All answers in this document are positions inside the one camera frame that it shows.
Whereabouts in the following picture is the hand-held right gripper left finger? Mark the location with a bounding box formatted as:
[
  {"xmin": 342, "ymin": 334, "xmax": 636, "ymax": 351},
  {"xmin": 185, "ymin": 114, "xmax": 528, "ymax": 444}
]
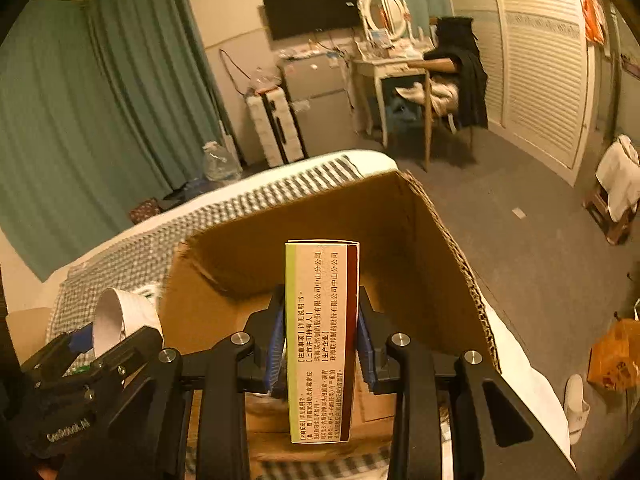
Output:
[{"xmin": 100, "ymin": 285, "xmax": 288, "ymax": 480}]

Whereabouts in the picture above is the cluster of small toiletries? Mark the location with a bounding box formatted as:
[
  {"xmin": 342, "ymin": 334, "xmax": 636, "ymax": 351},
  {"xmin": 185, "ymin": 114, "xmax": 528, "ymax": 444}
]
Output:
[{"xmin": 357, "ymin": 25, "xmax": 436, "ymax": 61}]

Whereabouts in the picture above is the brown cardboard box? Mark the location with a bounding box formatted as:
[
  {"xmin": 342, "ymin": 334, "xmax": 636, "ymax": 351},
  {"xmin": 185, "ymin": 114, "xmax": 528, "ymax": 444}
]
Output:
[{"xmin": 159, "ymin": 170, "xmax": 502, "ymax": 480}]

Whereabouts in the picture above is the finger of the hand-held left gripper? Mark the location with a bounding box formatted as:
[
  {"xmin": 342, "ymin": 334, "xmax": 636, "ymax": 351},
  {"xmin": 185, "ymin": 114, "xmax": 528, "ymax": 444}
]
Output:
[
  {"xmin": 92, "ymin": 326, "xmax": 163, "ymax": 386},
  {"xmin": 22, "ymin": 324, "xmax": 96, "ymax": 381}
]

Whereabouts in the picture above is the grey checkered blanket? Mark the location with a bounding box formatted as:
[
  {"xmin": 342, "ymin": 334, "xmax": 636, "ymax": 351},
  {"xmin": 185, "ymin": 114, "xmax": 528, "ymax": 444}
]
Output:
[{"xmin": 45, "ymin": 152, "xmax": 396, "ymax": 480}]

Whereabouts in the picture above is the black wall cable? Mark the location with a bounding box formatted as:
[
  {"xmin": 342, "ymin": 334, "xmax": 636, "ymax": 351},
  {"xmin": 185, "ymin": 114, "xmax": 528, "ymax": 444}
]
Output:
[{"xmin": 219, "ymin": 49, "xmax": 252, "ymax": 97}]

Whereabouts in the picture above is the white louvred wardrobe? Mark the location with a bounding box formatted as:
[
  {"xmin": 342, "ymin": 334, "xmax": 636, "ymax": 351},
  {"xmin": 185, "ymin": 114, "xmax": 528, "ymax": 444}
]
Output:
[{"xmin": 452, "ymin": 0, "xmax": 601, "ymax": 186}]

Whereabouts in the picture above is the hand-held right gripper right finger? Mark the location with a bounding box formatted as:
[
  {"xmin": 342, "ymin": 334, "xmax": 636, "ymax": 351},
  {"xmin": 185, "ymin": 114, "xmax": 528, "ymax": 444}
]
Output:
[{"xmin": 356, "ymin": 287, "xmax": 576, "ymax": 480}]

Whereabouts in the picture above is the white ribbed suitcase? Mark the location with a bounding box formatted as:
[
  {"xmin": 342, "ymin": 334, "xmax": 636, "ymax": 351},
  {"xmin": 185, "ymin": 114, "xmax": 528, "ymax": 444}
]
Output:
[{"xmin": 245, "ymin": 87, "xmax": 307, "ymax": 167}]

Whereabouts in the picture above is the brown patterned box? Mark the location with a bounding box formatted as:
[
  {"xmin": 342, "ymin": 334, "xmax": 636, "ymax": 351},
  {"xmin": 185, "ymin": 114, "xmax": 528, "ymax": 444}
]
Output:
[{"xmin": 129, "ymin": 199, "xmax": 160, "ymax": 225}]

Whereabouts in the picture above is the white slipper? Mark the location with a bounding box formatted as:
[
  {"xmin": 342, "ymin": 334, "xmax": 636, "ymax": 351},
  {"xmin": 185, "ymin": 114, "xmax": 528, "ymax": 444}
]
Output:
[{"xmin": 564, "ymin": 374, "xmax": 591, "ymax": 445}]

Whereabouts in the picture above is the orange hanging bag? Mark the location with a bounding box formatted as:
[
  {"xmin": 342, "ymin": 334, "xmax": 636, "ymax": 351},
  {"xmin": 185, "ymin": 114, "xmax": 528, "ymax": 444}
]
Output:
[{"xmin": 582, "ymin": 0, "xmax": 606, "ymax": 43}]

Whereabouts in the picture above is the blue cloth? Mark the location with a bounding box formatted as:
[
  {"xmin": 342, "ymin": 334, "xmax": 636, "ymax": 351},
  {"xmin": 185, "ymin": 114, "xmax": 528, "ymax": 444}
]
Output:
[{"xmin": 387, "ymin": 97, "xmax": 421, "ymax": 126}]

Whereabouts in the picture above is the orange plastic bag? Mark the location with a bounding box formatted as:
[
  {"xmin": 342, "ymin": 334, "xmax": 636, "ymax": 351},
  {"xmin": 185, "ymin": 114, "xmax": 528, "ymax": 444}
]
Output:
[{"xmin": 587, "ymin": 317, "xmax": 640, "ymax": 391}]

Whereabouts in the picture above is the black wall television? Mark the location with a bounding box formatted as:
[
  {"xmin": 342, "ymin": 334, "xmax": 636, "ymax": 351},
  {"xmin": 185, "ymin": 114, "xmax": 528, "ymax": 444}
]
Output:
[{"xmin": 261, "ymin": 0, "xmax": 362, "ymax": 42}]

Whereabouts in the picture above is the wide green curtain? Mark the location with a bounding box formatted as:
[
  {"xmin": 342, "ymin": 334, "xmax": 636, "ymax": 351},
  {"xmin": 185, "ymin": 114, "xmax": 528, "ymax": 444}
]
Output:
[{"xmin": 0, "ymin": 0, "xmax": 241, "ymax": 281}]

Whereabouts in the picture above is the white paper cup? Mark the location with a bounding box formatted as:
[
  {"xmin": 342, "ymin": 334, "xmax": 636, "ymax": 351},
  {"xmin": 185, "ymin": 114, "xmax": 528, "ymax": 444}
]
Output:
[{"xmin": 92, "ymin": 287, "xmax": 163, "ymax": 356}]

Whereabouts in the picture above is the round white mirror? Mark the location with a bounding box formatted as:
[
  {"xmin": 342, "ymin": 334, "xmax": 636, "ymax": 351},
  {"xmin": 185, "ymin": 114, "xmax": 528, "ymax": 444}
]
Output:
[{"xmin": 362, "ymin": 0, "xmax": 408, "ymax": 41}]

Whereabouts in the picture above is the yellow-green and brown medicine box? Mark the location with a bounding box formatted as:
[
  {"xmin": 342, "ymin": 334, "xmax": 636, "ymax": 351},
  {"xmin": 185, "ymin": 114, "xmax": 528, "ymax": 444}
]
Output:
[{"xmin": 285, "ymin": 241, "xmax": 361, "ymax": 444}]

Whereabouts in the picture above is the white crumpled clothing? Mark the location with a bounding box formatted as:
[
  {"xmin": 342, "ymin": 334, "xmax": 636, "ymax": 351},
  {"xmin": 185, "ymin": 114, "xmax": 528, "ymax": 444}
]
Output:
[{"xmin": 395, "ymin": 80, "xmax": 458, "ymax": 116}]

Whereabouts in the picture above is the large clear water bottle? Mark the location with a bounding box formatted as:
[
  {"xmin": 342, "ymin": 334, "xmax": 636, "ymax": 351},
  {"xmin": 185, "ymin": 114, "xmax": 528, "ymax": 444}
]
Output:
[{"xmin": 202, "ymin": 141, "xmax": 243, "ymax": 186}]

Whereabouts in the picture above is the grey mini fridge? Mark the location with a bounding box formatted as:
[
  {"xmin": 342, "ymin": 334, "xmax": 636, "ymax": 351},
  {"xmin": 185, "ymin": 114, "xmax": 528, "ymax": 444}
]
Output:
[{"xmin": 277, "ymin": 55, "xmax": 351, "ymax": 158}]

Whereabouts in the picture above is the white cloth bundle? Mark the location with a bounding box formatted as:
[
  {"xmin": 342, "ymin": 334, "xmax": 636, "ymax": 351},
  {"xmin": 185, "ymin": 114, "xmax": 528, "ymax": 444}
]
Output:
[{"xmin": 595, "ymin": 135, "xmax": 640, "ymax": 221}]

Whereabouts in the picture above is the white dressing table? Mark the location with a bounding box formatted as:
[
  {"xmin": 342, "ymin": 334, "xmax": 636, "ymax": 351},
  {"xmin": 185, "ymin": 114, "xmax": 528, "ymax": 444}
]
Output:
[{"xmin": 350, "ymin": 52, "xmax": 436, "ymax": 136}]

